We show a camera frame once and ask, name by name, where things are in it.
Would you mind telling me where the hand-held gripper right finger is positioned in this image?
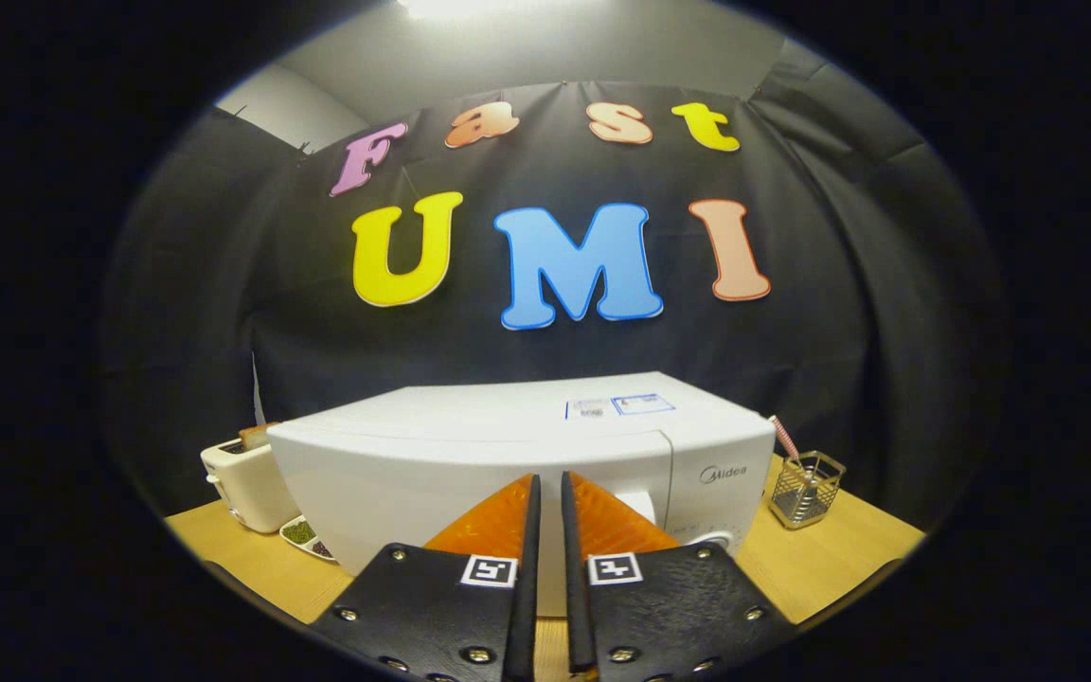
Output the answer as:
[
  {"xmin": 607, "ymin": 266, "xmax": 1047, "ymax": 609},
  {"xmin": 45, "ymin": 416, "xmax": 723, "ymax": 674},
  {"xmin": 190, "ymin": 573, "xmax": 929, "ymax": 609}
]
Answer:
[{"xmin": 560, "ymin": 471, "xmax": 797, "ymax": 682}]

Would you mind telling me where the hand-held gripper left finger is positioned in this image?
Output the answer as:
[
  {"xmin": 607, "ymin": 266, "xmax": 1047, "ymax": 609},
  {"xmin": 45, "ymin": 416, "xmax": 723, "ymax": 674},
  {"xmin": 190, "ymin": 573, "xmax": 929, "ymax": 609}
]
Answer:
[{"xmin": 307, "ymin": 473, "xmax": 544, "ymax": 682}]

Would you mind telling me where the white microwave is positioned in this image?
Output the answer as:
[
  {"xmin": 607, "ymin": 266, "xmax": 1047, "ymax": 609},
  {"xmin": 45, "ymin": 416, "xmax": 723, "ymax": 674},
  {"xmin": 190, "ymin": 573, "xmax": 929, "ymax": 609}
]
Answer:
[{"xmin": 266, "ymin": 371, "xmax": 778, "ymax": 619}]

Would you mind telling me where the small dish of beans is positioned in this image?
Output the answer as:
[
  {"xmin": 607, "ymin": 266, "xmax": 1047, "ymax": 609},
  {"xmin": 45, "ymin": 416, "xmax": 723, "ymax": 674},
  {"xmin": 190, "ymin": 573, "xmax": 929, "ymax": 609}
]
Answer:
[{"xmin": 278, "ymin": 514, "xmax": 338, "ymax": 564}]

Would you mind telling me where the red striped straw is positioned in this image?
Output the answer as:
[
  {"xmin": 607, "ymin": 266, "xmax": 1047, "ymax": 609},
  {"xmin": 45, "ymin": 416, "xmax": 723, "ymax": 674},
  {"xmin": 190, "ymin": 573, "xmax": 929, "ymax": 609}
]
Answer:
[{"xmin": 769, "ymin": 415, "xmax": 800, "ymax": 465}]

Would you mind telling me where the cream toaster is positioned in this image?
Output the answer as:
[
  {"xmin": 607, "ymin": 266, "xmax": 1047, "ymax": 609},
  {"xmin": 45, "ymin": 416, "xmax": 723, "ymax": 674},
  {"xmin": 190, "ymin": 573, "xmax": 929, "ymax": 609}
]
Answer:
[{"xmin": 200, "ymin": 431, "xmax": 302, "ymax": 534}]

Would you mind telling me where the metal wire holder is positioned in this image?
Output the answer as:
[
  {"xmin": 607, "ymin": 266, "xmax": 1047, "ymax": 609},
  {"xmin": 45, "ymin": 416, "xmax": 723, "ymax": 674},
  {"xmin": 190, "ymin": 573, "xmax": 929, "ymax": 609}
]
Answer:
[{"xmin": 769, "ymin": 450, "xmax": 847, "ymax": 529}]

